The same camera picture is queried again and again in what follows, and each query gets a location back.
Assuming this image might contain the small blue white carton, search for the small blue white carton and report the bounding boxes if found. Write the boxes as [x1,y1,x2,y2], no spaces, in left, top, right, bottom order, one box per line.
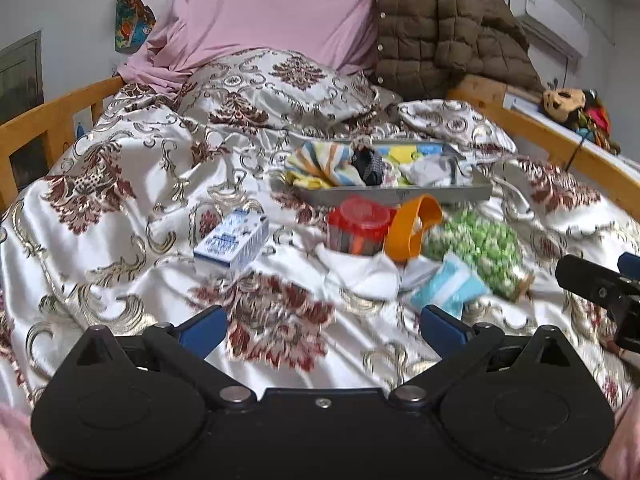
[193,209,269,275]

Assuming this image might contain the floral satin bedspread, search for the floral satin bedspread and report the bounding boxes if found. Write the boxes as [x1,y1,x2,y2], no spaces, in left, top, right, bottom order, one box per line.
[1,84,639,412]

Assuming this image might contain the cardboard box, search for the cardboard box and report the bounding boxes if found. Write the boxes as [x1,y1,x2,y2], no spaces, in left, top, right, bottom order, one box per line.
[447,74,542,106]

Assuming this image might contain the teal white wipes packet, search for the teal white wipes packet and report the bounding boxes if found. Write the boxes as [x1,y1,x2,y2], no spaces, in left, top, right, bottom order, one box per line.
[408,252,491,321]

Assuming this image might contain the grey tray with painting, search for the grey tray with painting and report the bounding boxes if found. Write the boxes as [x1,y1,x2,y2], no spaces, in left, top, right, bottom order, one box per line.
[286,141,492,207]

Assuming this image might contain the jar of green paper stars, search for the jar of green paper stars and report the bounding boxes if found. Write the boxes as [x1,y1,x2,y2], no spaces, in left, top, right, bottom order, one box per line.
[422,209,535,301]

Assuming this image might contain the floral satin pillow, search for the floral satin pillow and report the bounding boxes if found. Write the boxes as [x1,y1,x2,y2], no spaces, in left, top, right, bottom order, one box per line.
[178,48,400,138]

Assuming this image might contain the black cable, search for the black cable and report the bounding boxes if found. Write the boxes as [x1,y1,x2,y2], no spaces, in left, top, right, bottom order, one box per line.
[563,131,589,174]

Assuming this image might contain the pink cloth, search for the pink cloth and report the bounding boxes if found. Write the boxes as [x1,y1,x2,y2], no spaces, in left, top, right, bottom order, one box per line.
[118,0,376,96]

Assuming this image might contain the white air conditioner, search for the white air conditioner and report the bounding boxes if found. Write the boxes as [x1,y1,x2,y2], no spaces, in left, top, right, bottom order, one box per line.
[509,0,590,60]

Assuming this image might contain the white quilted baby cloth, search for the white quilted baby cloth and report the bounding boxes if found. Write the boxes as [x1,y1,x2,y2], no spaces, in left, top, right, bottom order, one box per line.
[399,155,473,188]

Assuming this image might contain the grey face masks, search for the grey face masks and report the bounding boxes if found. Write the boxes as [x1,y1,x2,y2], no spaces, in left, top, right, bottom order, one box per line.
[314,244,440,301]

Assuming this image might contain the dark striped sock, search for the dark striped sock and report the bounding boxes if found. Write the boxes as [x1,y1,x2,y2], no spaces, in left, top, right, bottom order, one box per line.
[352,148,385,186]

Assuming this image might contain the wooden bed frame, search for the wooden bed frame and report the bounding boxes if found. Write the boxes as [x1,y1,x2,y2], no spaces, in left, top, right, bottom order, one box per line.
[1,76,639,219]

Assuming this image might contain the brown quilted jacket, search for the brown quilted jacket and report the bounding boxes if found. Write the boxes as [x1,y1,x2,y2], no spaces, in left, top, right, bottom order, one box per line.
[371,0,542,101]

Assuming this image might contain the colourful wall picture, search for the colourful wall picture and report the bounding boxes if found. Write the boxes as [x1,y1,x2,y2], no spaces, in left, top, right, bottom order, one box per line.
[114,0,156,54]

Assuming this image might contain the striped colourful towel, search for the striped colourful towel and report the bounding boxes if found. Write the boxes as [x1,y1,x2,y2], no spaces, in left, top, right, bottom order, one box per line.
[284,141,364,190]

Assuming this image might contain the pink fleece sleeve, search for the pink fleece sleeve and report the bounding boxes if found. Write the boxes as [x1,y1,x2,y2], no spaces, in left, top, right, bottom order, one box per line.
[0,404,48,480]

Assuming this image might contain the red lidded container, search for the red lidded container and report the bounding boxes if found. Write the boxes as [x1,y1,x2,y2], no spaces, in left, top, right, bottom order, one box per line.
[326,196,396,257]

